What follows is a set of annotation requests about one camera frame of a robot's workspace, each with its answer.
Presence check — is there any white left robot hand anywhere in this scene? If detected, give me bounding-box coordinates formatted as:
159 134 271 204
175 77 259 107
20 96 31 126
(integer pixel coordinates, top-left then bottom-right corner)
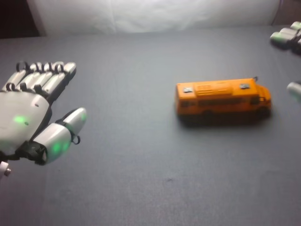
0 60 87 165

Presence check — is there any yellow toy school bus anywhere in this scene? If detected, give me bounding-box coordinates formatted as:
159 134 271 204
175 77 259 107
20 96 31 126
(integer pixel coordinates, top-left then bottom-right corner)
175 75 272 127

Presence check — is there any dark brown panel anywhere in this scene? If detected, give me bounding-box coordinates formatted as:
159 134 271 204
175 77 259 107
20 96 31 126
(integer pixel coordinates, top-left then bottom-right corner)
0 0 45 40

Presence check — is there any grey table cloth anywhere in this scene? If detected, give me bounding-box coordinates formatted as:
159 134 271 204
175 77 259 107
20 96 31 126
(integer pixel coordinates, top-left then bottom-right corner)
0 23 301 226

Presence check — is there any white sheet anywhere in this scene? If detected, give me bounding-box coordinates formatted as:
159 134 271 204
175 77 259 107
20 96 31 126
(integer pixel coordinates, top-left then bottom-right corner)
25 0 283 37

